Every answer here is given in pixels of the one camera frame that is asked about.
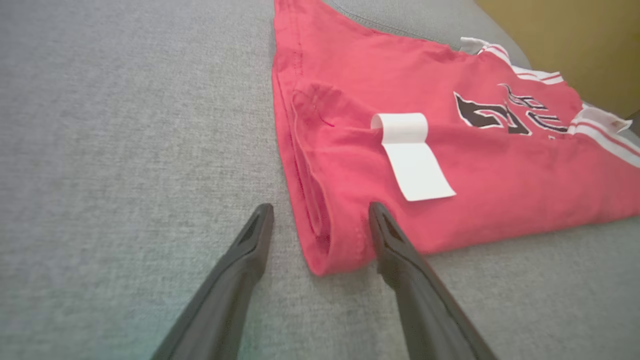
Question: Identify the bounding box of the grey sofa seat cushion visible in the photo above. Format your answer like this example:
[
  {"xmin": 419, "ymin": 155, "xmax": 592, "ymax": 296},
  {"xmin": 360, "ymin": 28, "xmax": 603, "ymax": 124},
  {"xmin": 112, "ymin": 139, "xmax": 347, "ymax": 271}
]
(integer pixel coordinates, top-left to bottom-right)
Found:
[{"xmin": 0, "ymin": 0, "xmax": 640, "ymax": 360}]

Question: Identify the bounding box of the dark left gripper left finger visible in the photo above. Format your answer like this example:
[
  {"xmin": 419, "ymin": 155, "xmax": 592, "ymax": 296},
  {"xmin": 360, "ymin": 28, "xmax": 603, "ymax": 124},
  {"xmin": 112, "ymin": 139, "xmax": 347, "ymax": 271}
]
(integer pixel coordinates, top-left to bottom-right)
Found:
[{"xmin": 150, "ymin": 202, "xmax": 275, "ymax": 360}]

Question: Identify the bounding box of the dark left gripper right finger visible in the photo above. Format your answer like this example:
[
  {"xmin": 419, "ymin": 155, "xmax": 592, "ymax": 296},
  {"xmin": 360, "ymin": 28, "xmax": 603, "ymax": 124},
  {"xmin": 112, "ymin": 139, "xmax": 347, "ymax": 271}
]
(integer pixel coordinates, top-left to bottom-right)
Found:
[{"xmin": 368, "ymin": 201, "xmax": 498, "ymax": 360}]

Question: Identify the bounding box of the red jersey with white trim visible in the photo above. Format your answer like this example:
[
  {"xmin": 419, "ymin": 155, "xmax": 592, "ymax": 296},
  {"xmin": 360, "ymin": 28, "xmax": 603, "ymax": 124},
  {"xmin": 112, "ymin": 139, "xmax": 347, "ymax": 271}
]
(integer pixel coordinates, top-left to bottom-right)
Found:
[{"xmin": 272, "ymin": 0, "xmax": 640, "ymax": 277}]

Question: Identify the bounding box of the yellow wooden panel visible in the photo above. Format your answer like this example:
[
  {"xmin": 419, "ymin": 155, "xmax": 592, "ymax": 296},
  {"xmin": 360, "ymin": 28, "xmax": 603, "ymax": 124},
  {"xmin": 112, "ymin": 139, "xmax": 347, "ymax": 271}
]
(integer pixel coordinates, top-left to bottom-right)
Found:
[{"xmin": 474, "ymin": 0, "xmax": 640, "ymax": 121}]

